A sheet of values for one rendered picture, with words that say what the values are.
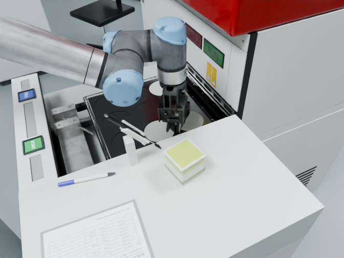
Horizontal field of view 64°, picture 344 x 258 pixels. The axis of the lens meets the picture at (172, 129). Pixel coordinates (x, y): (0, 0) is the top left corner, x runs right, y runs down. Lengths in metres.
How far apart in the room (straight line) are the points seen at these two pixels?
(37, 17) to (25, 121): 1.99
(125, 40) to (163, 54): 0.09
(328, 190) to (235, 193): 1.39
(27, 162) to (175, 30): 0.52
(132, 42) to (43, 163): 0.40
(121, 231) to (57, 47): 0.39
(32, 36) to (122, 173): 0.37
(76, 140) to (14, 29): 0.48
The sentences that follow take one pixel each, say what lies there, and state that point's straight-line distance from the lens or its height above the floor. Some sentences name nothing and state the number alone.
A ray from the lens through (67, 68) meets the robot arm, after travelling 0.56.
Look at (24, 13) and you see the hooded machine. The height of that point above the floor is 0.62.
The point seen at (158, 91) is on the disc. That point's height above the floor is 0.90.
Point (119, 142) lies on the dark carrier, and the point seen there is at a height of 0.90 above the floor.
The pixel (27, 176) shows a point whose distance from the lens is 0.81.
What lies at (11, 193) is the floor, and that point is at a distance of 2.14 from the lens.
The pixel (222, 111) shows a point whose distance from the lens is 0.91.
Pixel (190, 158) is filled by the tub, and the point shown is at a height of 1.03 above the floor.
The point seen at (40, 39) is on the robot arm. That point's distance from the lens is 0.57.
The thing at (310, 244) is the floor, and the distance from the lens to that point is 1.80.
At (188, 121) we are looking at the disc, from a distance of 0.93.
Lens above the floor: 1.53
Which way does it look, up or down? 44 degrees down
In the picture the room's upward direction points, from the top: 3 degrees counter-clockwise
